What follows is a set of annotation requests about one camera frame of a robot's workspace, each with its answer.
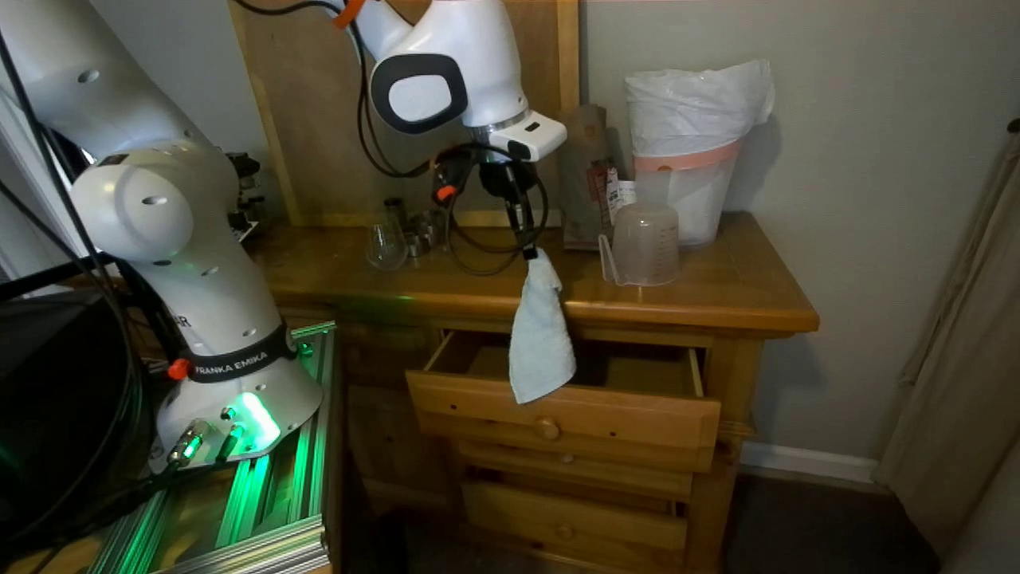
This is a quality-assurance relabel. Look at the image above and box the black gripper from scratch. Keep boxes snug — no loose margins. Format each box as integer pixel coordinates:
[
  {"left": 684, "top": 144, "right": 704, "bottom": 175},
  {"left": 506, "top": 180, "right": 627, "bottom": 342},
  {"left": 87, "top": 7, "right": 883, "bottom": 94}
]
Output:
[{"left": 466, "top": 141, "right": 548, "bottom": 263}]

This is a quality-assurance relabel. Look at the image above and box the light blue towel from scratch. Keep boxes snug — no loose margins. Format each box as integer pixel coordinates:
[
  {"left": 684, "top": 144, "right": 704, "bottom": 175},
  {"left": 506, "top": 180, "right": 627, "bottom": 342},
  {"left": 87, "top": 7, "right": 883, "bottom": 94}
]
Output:
[{"left": 506, "top": 246, "right": 580, "bottom": 410}]

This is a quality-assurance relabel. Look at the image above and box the wooden drawer with knob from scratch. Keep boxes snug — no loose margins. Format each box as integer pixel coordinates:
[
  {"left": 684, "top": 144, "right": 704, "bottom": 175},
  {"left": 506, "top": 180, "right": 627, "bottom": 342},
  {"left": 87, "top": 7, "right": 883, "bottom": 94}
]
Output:
[{"left": 404, "top": 329, "right": 723, "bottom": 479}]

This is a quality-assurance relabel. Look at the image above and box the wide wooden drawer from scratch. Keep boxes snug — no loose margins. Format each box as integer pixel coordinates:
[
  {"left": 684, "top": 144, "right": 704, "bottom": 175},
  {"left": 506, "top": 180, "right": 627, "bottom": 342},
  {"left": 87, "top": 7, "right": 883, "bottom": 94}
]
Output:
[
  {"left": 459, "top": 481, "right": 691, "bottom": 558},
  {"left": 457, "top": 440, "right": 699, "bottom": 504}
]

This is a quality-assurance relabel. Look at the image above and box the large steel measuring cup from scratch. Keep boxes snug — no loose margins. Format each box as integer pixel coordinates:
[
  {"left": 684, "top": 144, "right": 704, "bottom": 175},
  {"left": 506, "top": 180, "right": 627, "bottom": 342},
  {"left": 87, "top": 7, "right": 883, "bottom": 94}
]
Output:
[{"left": 408, "top": 206, "right": 453, "bottom": 257}]

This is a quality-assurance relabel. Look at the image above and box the clear plastic measuring pitcher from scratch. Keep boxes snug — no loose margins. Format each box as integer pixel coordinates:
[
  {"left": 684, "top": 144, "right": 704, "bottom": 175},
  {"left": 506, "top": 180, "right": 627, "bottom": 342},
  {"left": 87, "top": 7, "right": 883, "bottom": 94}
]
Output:
[{"left": 598, "top": 201, "right": 681, "bottom": 290}]

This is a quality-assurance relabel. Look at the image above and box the stemless clear glass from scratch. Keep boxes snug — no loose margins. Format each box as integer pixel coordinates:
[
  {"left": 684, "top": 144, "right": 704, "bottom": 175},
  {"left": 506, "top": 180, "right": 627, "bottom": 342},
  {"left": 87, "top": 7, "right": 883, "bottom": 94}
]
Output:
[{"left": 362, "top": 216, "right": 425, "bottom": 276}]

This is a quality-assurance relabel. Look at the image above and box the bin with white liner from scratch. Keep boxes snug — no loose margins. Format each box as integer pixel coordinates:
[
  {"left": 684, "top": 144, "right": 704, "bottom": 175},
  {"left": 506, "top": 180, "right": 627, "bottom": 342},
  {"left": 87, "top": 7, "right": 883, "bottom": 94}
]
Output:
[{"left": 620, "top": 59, "right": 779, "bottom": 250}]

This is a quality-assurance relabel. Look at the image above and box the wooden dresser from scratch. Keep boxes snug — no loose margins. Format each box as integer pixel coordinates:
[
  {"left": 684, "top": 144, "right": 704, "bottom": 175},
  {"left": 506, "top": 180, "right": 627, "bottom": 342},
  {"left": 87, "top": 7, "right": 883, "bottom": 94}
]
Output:
[{"left": 247, "top": 209, "right": 822, "bottom": 574}]

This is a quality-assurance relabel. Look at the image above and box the wooden backboard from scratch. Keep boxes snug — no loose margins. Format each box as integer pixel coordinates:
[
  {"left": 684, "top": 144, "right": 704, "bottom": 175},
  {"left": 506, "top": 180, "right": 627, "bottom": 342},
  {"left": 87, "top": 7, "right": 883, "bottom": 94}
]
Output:
[{"left": 225, "top": 0, "right": 586, "bottom": 230}]

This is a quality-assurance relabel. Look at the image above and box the black box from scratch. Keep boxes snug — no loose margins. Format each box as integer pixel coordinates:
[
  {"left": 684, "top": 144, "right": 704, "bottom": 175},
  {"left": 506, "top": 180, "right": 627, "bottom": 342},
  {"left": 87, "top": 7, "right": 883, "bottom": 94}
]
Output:
[{"left": 0, "top": 280, "right": 154, "bottom": 536}]

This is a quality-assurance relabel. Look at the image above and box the black wrist camera orange plug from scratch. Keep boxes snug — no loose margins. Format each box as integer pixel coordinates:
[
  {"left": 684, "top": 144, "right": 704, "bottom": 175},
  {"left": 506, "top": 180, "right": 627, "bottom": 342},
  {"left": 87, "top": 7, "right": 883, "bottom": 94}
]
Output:
[{"left": 427, "top": 144, "right": 479, "bottom": 209}]

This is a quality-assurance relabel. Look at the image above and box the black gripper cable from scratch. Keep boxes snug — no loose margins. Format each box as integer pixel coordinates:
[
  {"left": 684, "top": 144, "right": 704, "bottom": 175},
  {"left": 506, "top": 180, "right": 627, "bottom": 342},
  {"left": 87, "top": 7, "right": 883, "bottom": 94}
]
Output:
[{"left": 234, "top": 0, "right": 554, "bottom": 280}]

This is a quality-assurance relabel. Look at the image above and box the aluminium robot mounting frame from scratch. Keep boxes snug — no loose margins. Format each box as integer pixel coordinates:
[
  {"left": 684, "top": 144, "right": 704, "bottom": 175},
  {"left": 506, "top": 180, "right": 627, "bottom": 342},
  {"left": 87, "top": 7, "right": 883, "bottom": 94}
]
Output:
[{"left": 82, "top": 323, "right": 339, "bottom": 574}]

